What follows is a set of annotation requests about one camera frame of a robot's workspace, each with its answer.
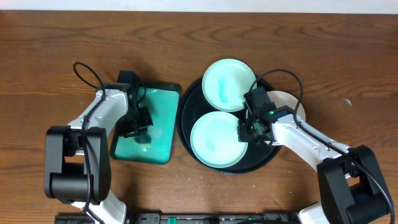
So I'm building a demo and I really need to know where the green yellow sponge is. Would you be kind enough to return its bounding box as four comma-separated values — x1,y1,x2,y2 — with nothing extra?
134,133,152,144

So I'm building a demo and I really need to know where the pale pink plate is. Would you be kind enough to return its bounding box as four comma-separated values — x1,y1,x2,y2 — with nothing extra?
263,90,307,146

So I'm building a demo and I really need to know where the mint green plate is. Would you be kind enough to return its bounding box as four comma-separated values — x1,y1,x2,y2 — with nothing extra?
190,111,248,168
201,58,256,112

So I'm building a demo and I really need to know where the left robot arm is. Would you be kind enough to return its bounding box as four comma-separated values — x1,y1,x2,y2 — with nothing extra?
44,83,153,223

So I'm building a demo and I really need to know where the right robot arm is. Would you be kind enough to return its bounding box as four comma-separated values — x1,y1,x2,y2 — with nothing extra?
238,106,396,224

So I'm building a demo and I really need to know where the green rectangular water tray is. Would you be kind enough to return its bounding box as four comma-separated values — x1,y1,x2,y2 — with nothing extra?
109,82,180,165

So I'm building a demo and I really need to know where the round black tray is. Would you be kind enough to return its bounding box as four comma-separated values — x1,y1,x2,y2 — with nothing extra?
177,78,282,174

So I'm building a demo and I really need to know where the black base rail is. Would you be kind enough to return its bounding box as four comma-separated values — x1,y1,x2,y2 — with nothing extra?
125,213,300,224

